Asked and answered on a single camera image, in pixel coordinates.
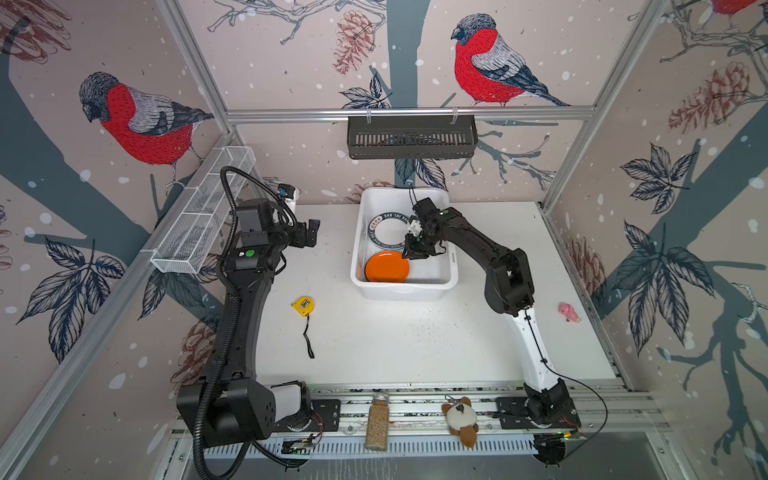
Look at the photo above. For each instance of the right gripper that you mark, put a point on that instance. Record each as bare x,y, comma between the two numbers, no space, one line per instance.
413,249

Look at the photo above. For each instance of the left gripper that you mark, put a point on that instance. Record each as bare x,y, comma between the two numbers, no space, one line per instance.
300,239

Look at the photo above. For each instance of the orange plastic plate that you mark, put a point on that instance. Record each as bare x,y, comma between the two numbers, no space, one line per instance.
387,267

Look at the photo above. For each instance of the large green rim plate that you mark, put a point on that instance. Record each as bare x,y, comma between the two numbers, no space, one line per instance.
387,230

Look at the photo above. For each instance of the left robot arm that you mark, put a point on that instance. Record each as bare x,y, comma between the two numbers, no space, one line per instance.
227,404

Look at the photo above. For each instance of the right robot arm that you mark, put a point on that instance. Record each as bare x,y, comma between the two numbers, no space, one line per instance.
508,290

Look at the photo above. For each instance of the white plastic bin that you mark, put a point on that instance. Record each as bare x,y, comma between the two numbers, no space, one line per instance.
429,279

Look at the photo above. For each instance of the yellow tape measure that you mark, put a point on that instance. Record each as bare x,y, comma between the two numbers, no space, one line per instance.
305,306

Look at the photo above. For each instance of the pink toy pig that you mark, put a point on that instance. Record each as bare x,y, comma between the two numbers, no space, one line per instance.
568,312

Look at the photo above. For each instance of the brown plush toy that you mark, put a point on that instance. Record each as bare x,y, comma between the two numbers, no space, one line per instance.
462,422

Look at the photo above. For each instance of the glass spice jar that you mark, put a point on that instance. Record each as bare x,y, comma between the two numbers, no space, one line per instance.
378,423

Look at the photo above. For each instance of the small circuit board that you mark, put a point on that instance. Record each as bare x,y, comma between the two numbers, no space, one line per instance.
301,447

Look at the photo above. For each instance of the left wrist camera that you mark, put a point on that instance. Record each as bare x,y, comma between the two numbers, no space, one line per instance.
289,194

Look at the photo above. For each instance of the white mesh wall shelf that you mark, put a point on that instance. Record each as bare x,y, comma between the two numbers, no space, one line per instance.
191,237

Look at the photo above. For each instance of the black hanging wire basket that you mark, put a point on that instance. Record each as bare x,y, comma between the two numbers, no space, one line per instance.
437,137

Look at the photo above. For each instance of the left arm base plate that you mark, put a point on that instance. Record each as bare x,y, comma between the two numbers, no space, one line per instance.
325,417

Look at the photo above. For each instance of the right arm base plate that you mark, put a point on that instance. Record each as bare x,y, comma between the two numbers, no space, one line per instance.
514,414

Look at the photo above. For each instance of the black device under rail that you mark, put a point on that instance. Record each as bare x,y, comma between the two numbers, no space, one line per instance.
550,449

